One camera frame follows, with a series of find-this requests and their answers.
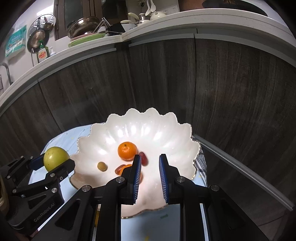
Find green yellow apple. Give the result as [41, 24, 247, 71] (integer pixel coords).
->
[43, 147, 70, 172]

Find red grape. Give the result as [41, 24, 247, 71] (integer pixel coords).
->
[115, 164, 125, 176]
[139, 152, 149, 166]

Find front orange mandarin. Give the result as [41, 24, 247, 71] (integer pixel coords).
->
[122, 164, 132, 171]

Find orange mandarin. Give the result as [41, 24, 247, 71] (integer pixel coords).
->
[117, 142, 138, 161]
[122, 164, 132, 171]

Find back orange mandarin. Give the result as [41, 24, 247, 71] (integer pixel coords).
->
[117, 142, 138, 161]

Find small brown longan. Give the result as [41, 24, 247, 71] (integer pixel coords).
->
[97, 162, 108, 172]

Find white scalloped gold-rimmed bowl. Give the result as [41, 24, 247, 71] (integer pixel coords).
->
[70, 108, 201, 218]

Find light blue patterned tablecloth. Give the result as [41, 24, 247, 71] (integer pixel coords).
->
[29, 125, 207, 240]

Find metal faucet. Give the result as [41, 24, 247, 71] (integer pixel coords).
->
[0, 62, 13, 85]

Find green dish soap bottle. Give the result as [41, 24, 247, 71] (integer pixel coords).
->
[37, 40, 50, 63]

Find blue pump bottle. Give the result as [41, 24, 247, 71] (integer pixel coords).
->
[49, 47, 56, 56]

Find teal tissue package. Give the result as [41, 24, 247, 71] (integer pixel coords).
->
[5, 25, 27, 60]

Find hanging frying pan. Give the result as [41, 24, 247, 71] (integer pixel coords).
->
[27, 29, 49, 53]

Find green plastic basin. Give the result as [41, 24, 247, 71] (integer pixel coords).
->
[68, 33, 106, 48]

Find hanging steamer rack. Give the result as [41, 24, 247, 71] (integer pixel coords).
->
[28, 14, 56, 37]

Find stainless steel pot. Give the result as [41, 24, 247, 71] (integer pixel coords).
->
[67, 16, 100, 39]

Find cream small saucepan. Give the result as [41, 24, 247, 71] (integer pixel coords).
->
[120, 13, 150, 26]

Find cream ceramic teapot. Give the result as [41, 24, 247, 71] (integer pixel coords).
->
[150, 11, 167, 21]

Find hanging white spoons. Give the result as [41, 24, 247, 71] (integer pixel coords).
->
[145, 0, 156, 16]

